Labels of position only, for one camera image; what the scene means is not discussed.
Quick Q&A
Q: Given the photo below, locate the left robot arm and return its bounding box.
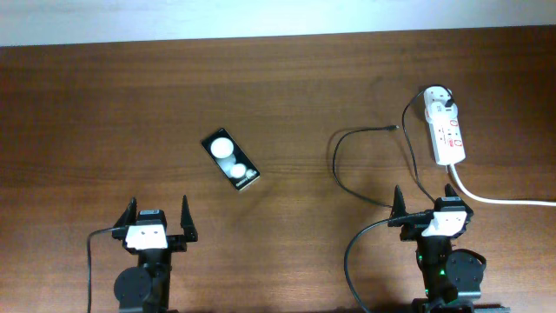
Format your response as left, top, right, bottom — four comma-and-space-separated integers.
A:
112, 196, 198, 313

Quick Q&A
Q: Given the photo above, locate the right camera black cable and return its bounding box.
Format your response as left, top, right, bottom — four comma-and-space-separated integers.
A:
343, 210, 435, 313

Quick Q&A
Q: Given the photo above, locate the white USB charger plug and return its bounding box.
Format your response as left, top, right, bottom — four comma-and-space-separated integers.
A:
424, 86, 458, 123

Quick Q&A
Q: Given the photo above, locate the black charging cable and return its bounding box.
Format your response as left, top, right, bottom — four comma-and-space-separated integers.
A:
332, 83, 456, 209

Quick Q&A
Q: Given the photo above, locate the black smartphone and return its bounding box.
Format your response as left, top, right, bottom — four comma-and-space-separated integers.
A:
201, 128, 261, 191

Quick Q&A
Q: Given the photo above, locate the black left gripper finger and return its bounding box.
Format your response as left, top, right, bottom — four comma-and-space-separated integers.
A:
180, 195, 196, 236
114, 196, 137, 228

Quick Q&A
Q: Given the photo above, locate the white power strip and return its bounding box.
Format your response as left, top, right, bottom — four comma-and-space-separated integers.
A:
423, 85, 467, 167

